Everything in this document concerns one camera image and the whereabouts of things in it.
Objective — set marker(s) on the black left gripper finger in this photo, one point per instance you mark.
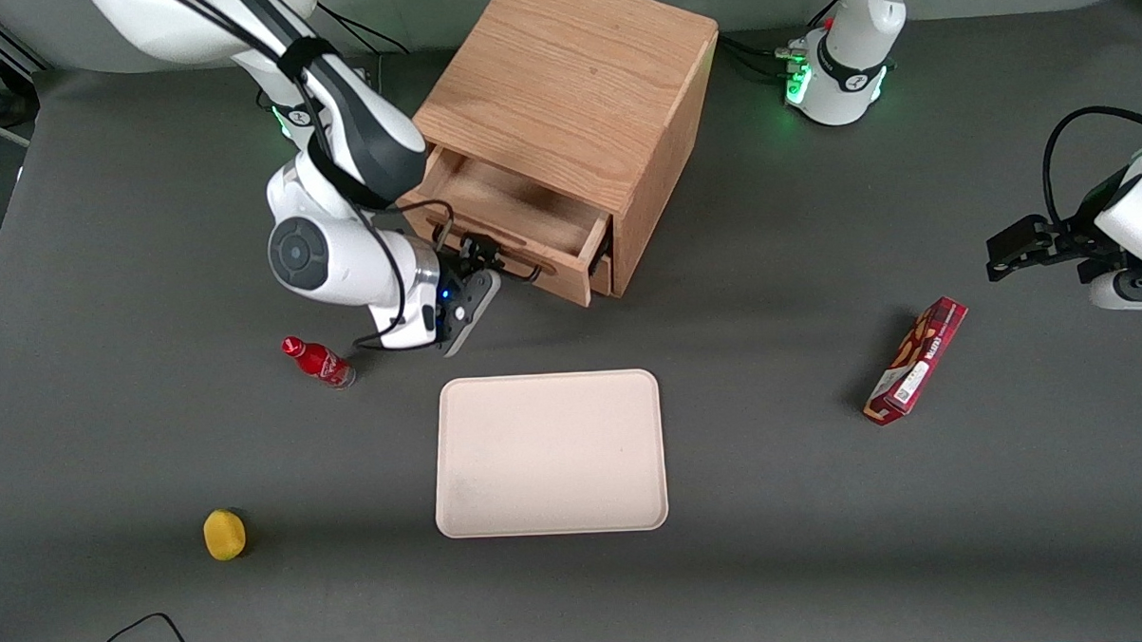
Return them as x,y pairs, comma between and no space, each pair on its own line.
1016,234
999,270

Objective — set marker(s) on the red tartan cookie box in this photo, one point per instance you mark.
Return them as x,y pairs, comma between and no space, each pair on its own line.
917,358

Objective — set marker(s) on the beige plastic tray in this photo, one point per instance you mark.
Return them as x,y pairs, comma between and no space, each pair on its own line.
549,453

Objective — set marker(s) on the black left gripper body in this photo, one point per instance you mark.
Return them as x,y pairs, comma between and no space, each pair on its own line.
1074,243

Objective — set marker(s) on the light wooden drawer cabinet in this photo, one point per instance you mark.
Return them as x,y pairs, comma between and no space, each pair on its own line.
562,74

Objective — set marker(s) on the small red cola bottle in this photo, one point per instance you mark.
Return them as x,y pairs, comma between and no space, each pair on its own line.
321,363

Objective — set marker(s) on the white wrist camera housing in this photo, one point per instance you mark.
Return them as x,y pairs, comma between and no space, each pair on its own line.
1140,292

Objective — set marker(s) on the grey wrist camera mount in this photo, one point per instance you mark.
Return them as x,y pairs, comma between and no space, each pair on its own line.
471,310

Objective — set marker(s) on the wooden drawer front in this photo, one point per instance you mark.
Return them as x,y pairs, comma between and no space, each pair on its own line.
602,277

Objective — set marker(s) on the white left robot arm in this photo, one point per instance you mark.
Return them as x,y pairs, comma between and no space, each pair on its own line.
852,74

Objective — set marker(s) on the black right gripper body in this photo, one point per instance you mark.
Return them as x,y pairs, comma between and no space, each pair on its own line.
462,265

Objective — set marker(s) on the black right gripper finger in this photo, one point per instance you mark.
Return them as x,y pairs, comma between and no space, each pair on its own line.
478,243
495,260

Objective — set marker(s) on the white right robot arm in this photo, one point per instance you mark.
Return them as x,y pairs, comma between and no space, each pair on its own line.
341,262

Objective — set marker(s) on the yellow lemon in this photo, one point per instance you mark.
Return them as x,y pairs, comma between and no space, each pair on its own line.
224,535

